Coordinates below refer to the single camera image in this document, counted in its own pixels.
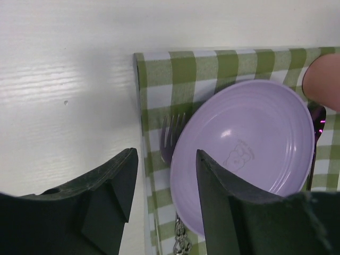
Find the orange plastic cup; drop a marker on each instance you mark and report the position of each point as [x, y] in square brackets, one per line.
[321, 81]

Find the silver metal fork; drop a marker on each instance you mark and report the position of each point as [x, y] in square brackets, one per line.
[168, 141]

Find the purple plastic plate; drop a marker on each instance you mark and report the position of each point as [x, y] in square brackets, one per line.
[260, 130]

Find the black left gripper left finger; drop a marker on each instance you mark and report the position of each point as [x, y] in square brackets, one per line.
[86, 215]

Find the purple plastic spoon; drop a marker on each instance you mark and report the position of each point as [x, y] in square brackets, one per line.
[318, 114]

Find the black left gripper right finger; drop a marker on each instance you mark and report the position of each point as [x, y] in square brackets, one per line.
[240, 218]

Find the green white checkered cloth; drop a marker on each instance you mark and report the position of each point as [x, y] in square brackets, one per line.
[172, 83]

